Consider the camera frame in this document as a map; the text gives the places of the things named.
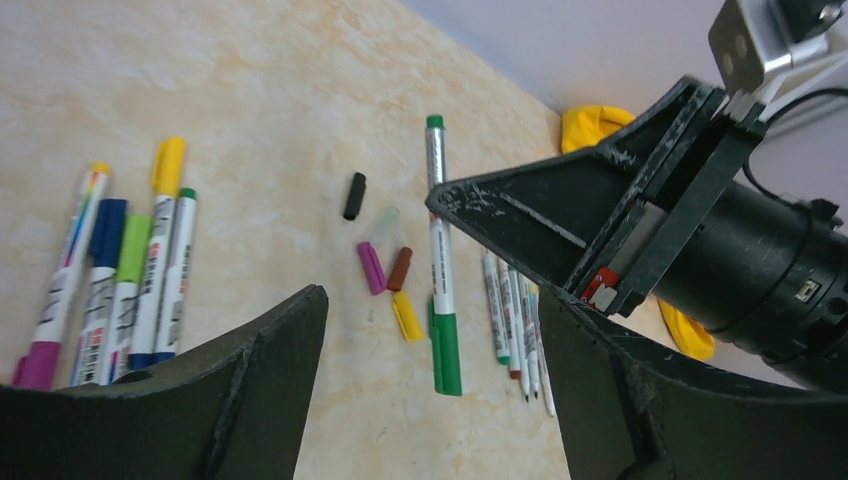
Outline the blue cap marker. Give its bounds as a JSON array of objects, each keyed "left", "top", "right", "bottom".
[{"left": 70, "top": 198, "right": 128, "bottom": 387}]

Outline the purple pen cap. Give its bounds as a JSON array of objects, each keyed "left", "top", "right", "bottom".
[{"left": 356, "top": 241, "right": 387, "bottom": 295}]

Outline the yellow crumpled cloth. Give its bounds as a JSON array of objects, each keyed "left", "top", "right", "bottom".
[{"left": 561, "top": 105, "right": 716, "bottom": 362}]

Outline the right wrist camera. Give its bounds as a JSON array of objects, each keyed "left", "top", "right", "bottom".
[{"left": 708, "top": 0, "right": 847, "bottom": 102}]

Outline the yellow end rainbow marker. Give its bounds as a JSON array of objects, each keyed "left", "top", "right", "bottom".
[{"left": 529, "top": 282, "right": 556, "bottom": 418}]

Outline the purple end green cap marker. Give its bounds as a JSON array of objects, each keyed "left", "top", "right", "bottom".
[{"left": 152, "top": 188, "right": 198, "bottom": 364}]

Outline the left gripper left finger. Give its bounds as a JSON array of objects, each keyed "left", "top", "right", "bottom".
[{"left": 1, "top": 285, "right": 329, "bottom": 479}]

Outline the black cap brown marker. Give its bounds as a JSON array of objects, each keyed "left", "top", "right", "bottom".
[{"left": 497, "top": 259, "right": 521, "bottom": 380}]

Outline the green long nib marker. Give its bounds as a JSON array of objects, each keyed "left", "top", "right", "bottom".
[{"left": 483, "top": 250, "right": 510, "bottom": 365}]

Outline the black pen cap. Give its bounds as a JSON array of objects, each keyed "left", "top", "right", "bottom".
[{"left": 342, "top": 172, "right": 367, "bottom": 221}]

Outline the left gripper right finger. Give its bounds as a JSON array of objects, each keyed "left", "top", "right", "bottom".
[{"left": 539, "top": 287, "right": 847, "bottom": 479}]

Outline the yellow end purple cap marker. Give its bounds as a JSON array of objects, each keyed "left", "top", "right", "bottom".
[{"left": 12, "top": 162, "right": 111, "bottom": 390}]

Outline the yellow pen cap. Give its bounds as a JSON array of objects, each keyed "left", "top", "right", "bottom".
[{"left": 392, "top": 290, "right": 424, "bottom": 342}]

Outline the translucent pen cap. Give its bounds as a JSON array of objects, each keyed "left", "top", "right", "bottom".
[{"left": 368, "top": 206, "right": 400, "bottom": 246}]

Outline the brown pen cap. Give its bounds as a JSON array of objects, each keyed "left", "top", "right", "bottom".
[{"left": 386, "top": 246, "right": 413, "bottom": 292}]

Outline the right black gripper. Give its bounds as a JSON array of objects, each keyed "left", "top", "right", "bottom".
[{"left": 425, "top": 76, "right": 847, "bottom": 391}]

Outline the blue end marker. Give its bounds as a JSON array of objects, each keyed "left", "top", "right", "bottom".
[{"left": 518, "top": 274, "right": 540, "bottom": 400}]

